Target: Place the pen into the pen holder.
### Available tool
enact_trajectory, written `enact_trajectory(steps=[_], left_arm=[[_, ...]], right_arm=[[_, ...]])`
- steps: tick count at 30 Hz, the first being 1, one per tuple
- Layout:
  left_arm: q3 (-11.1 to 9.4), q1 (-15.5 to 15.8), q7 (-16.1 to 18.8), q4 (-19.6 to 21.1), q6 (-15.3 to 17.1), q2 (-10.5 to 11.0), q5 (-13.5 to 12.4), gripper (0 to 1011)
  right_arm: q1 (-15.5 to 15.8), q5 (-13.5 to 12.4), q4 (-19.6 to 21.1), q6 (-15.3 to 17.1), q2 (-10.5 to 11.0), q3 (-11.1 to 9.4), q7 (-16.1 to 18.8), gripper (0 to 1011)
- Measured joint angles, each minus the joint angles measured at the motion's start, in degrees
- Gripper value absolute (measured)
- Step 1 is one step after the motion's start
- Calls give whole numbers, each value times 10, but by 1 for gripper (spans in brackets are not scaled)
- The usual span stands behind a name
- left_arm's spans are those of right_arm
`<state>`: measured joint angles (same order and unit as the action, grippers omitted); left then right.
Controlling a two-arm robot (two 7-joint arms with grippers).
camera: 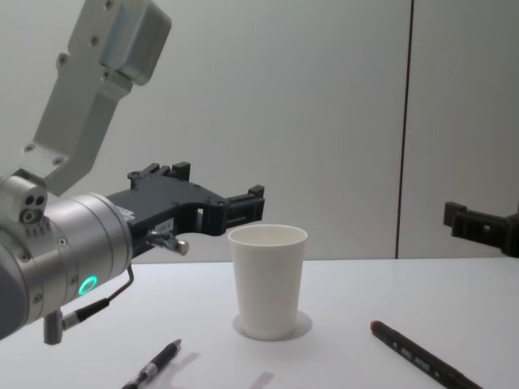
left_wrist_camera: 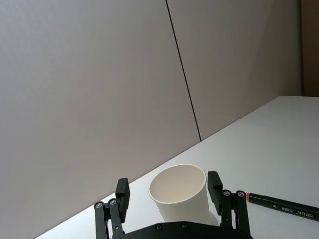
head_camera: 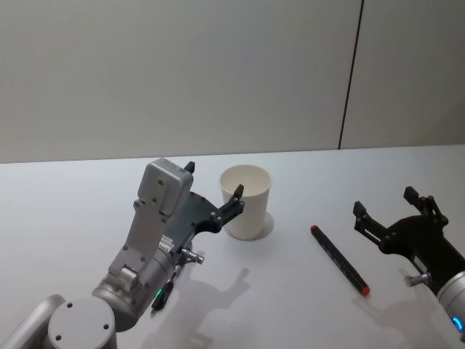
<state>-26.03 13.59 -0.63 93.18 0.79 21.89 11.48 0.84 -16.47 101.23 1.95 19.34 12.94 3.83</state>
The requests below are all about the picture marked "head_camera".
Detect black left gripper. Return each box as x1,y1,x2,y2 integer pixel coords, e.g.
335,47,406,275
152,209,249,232
161,161,246,256

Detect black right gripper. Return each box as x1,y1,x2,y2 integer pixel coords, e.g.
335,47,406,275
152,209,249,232
352,185,465,291

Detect white paper cup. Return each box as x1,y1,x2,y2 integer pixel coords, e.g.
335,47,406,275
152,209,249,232
219,165,274,241

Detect black marker with red ends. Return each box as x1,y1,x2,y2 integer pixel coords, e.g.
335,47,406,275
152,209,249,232
310,224,371,297

